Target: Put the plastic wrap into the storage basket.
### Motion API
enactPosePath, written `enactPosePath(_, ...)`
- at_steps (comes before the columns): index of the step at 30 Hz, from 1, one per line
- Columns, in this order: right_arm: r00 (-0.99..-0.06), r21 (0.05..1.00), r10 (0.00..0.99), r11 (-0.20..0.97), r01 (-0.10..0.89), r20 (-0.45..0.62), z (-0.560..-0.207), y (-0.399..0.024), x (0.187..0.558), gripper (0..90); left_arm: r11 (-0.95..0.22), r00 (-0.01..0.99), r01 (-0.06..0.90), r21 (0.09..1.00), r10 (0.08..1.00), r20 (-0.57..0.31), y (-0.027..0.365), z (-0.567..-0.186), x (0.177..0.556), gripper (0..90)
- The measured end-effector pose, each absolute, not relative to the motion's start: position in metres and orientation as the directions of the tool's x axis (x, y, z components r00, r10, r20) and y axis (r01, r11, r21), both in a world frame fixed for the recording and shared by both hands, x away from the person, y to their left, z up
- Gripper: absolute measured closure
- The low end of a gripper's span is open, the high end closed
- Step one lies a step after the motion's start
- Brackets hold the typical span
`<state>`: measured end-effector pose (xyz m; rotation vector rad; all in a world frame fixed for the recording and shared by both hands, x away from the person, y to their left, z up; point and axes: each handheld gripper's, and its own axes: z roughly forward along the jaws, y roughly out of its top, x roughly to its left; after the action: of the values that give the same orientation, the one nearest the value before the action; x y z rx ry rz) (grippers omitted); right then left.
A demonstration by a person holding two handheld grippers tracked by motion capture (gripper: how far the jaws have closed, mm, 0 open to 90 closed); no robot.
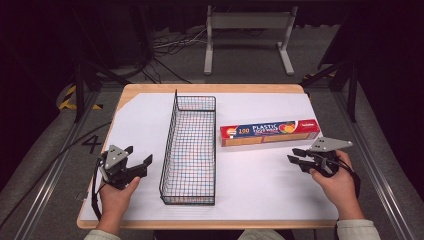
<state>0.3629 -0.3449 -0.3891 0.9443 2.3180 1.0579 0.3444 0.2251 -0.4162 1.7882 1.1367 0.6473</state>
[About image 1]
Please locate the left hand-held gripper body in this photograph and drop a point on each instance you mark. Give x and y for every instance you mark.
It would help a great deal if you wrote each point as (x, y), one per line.
(115, 160)

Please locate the black metal stand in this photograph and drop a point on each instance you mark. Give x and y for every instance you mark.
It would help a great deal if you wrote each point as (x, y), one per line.
(79, 90)
(351, 93)

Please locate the person's left hand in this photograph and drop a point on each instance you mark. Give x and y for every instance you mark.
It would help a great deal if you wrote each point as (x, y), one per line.
(113, 203)

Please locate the red plastic wrap box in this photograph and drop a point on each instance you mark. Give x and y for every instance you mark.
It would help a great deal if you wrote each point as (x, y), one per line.
(266, 131)

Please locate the person's right hand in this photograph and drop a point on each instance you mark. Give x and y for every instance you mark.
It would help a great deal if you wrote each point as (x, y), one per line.
(341, 190)

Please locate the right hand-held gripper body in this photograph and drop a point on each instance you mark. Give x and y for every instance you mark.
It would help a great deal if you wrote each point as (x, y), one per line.
(325, 161)

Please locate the yellow black hazard tape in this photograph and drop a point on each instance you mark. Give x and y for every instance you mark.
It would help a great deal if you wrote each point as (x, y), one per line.
(68, 100)

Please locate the white metal stand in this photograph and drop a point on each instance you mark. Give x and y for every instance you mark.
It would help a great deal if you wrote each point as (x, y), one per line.
(250, 20)

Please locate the white paper sheet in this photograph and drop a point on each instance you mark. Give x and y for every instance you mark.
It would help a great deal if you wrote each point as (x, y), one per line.
(260, 180)

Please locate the aluminium floor rail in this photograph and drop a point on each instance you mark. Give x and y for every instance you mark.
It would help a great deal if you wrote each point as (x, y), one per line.
(373, 160)
(56, 166)

